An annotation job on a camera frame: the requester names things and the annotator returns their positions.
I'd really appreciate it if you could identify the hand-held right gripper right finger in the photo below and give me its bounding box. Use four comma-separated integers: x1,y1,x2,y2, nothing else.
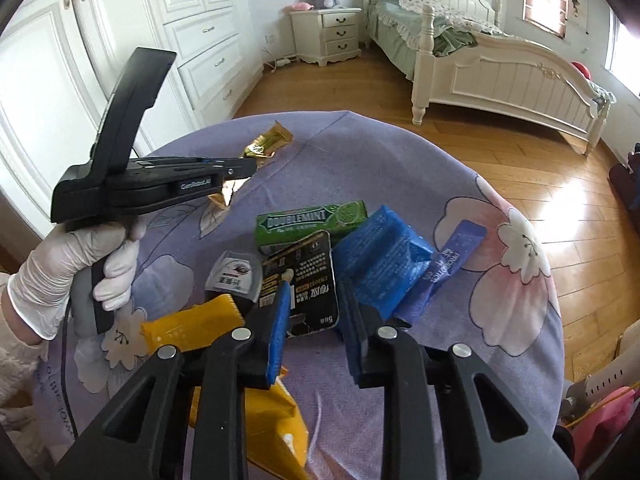
340,282,578,480

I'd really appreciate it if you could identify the blue plastic packet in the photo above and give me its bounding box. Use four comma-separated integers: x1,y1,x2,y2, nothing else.
332,205,435,322

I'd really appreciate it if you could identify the person's left forearm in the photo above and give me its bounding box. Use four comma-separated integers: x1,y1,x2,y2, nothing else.
0,272,51,413

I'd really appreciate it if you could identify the green quilt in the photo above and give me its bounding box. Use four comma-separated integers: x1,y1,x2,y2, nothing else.
432,25,482,59

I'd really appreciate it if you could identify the cream wooden bed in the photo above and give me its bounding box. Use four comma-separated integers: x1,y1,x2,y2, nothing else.
362,0,617,157

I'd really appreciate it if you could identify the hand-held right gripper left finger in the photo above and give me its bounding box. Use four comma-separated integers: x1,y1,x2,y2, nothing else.
52,280,293,480

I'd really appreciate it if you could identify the black printed packet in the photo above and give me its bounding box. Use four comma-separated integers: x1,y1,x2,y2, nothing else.
261,230,342,339

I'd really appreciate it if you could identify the purple floral tablecloth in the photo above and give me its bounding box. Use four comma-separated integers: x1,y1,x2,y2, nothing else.
37,110,566,480

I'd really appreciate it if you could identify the cream nightstand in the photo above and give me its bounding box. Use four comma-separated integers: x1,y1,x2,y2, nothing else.
290,7,364,67

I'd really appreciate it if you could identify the bright window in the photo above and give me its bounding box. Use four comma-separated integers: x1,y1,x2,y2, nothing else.
604,10,640,97

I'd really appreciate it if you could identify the red seat cushion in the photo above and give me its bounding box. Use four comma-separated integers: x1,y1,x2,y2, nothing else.
570,390,640,472

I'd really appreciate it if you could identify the white wardrobe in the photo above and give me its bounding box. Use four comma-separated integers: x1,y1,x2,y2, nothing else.
0,0,264,243

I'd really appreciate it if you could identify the yellow cord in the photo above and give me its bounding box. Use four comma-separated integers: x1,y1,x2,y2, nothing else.
565,389,632,431

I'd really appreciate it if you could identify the grey white pouch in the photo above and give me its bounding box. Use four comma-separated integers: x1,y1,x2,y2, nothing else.
204,250,264,307

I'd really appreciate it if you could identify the yellow snack packet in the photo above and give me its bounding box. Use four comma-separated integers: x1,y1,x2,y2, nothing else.
141,294,312,480

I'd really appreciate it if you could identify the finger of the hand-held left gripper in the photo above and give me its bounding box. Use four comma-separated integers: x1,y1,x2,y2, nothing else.
131,157,258,183

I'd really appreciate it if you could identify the purple stick sachet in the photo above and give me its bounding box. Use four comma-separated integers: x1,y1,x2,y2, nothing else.
400,220,488,324

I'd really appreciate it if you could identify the person's left hand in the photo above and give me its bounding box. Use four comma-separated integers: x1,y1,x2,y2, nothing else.
7,215,147,341

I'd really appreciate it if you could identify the wall poster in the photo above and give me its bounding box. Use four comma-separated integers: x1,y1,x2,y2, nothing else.
570,0,591,34

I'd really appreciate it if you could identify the gold green wrapper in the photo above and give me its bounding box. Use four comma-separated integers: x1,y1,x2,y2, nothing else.
241,122,295,160

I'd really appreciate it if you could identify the dark red armchair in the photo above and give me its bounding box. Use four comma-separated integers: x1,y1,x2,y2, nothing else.
608,144,640,212

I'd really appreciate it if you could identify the green cardboard box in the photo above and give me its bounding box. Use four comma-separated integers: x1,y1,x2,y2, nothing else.
256,200,369,254

